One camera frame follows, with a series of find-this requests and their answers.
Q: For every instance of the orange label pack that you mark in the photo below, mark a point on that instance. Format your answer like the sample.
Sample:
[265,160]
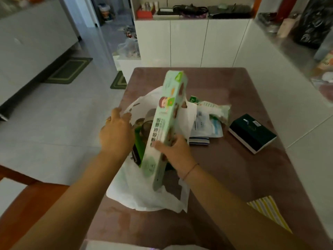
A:
[326,62]

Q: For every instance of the green white cotton pack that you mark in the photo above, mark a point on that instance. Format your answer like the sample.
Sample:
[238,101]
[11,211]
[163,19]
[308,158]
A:
[213,109]

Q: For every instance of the reddish brown table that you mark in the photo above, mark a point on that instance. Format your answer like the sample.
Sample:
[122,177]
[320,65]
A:
[234,83]

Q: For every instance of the red box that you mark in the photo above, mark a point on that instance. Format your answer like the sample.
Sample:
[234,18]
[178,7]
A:
[144,13]

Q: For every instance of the white door cabinet row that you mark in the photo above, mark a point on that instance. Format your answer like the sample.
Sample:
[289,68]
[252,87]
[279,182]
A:
[187,44]

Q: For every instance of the clear plastic bag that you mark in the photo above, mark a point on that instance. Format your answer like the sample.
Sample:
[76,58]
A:
[128,49]

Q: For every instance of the dark green box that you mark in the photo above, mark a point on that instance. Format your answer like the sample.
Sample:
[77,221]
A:
[252,135]

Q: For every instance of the beige bottle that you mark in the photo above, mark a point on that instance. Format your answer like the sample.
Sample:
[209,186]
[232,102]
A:
[286,27]

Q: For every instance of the white counter unit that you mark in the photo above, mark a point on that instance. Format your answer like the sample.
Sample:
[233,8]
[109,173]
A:
[273,88]

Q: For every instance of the black patterned bag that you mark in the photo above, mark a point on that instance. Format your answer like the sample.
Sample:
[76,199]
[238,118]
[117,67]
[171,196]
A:
[314,23]

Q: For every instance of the white labelled pouch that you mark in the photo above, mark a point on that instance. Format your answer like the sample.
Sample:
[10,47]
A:
[200,124]

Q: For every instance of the person's left forearm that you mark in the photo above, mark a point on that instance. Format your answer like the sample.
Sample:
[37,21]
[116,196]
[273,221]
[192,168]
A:
[67,210]

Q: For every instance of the white plastic shopping bag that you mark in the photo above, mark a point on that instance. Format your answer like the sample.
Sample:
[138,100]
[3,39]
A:
[130,190]

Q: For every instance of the person's right forearm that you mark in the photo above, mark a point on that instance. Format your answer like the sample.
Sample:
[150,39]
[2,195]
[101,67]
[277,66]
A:
[247,221]

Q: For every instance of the white sideboard cabinet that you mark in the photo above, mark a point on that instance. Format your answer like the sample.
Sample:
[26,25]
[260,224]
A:
[31,49]

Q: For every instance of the red cylinder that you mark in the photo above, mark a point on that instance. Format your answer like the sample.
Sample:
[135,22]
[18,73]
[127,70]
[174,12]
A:
[286,9]

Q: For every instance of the white square box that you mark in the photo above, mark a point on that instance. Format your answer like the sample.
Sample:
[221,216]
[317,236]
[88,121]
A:
[127,68]

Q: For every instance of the blue striped pack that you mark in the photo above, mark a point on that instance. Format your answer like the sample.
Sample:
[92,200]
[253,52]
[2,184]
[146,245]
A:
[199,141]

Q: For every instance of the green black pack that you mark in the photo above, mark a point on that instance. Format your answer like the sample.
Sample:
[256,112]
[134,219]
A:
[138,151]

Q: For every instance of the person's left hand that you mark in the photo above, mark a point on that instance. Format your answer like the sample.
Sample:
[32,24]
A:
[117,135]

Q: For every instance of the person's right hand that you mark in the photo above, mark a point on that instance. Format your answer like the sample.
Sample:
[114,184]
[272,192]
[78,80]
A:
[179,156]

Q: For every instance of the long light green box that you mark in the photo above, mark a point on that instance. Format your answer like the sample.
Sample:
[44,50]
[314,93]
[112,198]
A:
[166,114]

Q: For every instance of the small green floor mat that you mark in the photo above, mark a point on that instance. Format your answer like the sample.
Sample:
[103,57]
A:
[118,80]

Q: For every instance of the large green floor mat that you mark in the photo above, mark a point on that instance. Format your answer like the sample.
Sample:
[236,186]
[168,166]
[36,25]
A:
[67,71]

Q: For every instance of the orange wooden chair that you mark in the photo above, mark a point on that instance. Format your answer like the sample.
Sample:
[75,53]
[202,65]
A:
[31,205]

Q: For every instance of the glass jar beige lid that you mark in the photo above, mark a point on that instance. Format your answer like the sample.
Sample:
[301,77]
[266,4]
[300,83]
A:
[147,127]

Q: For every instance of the grey tray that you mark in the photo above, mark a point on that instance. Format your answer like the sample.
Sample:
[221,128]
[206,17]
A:
[229,11]

